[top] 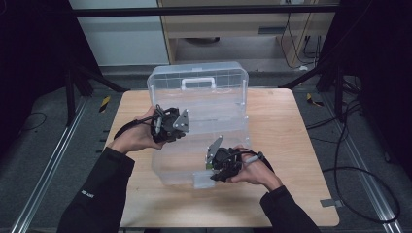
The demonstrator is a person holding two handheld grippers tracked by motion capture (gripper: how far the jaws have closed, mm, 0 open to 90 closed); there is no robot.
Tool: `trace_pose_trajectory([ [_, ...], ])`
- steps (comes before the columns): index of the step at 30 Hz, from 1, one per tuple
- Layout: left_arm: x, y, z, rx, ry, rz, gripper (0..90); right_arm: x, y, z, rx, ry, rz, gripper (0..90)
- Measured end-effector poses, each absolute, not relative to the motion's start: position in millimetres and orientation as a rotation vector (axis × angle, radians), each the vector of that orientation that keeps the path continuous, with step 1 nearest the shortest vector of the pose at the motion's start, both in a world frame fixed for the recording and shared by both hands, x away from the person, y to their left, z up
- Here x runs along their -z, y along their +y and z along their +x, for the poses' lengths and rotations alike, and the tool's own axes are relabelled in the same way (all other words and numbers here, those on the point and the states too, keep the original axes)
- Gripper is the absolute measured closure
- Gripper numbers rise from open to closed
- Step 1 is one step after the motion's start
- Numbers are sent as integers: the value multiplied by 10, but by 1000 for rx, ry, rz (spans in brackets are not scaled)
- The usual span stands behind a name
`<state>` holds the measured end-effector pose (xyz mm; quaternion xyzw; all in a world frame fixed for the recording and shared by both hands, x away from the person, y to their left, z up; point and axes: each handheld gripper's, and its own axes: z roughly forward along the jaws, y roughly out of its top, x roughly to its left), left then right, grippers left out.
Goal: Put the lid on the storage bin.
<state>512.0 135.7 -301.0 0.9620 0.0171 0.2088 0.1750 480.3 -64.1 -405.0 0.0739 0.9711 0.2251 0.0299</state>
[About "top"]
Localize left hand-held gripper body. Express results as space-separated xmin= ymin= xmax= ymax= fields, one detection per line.
xmin=150 ymin=105 xmax=191 ymax=145

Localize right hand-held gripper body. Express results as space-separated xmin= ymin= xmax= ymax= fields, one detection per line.
xmin=205 ymin=135 xmax=244 ymax=178

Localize clear plastic storage box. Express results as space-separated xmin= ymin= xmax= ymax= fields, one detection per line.
xmin=146 ymin=61 xmax=252 ymax=190

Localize person's right hand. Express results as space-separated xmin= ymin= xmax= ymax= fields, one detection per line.
xmin=226 ymin=145 xmax=284 ymax=193

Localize person's left hand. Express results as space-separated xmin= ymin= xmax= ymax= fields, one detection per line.
xmin=108 ymin=106 xmax=166 ymax=155

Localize yellow black striped tape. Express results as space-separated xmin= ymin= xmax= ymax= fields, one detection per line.
xmin=305 ymin=92 xmax=325 ymax=108
xmin=98 ymin=95 xmax=112 ymax=114

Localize white cabinet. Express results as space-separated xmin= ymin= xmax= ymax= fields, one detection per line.
xmin=68 ymin=0 xmax=170 ymax=67

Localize black metal stand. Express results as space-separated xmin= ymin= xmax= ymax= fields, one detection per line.
xmin=62 ymin=59 xmax=130 ymax=128
xmin=278 ymin=48 xmax=362 ymax=123

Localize grey tape piece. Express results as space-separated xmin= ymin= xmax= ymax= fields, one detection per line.
xmin=320 ymin=198 xmax=343 ymax=209

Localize wooden office desk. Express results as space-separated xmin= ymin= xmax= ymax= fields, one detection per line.
xmin=157 ymin=0 xmax=339 ymax=68

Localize black horizontal metal bar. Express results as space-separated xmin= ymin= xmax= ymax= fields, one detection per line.
xmin=69 ymin=4 xmax=341 ymax=17

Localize dark curtain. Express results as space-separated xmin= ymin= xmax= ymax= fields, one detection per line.
xmin=319 ymin=0 xmax=412 ymax=179
xmin=0 ymin=0 xmax=101 ymax=159

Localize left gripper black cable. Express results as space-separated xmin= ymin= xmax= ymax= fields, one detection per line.
xmin=113 ymin=104 xmax=171 ymax=140

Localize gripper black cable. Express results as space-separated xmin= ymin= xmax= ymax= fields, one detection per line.
xmin=226 ymin=148 xmax=275 ymax=173
xmin=113 ymin=104 xmax=171 ymax=140

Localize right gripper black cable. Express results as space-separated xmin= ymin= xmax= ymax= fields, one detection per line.
xmin=226 ymin=148 xmax=275 ymax=173

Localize black floor cable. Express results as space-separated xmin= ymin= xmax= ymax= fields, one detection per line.
xmin=19 ymin=112 xmax=49 ymax=132
xmin=305 ymin=96 xmax=401 ymax=225

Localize aluminium floor rail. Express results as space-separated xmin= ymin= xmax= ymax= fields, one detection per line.
xmin=10 ymin=96 xmax=89 ymax=233
xmin=322 ymin=93 xmax=406 ymax=233

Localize black hanging desk cables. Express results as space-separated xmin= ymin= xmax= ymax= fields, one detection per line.
xmin=280 ymin=12 xmax=325 ymax=72

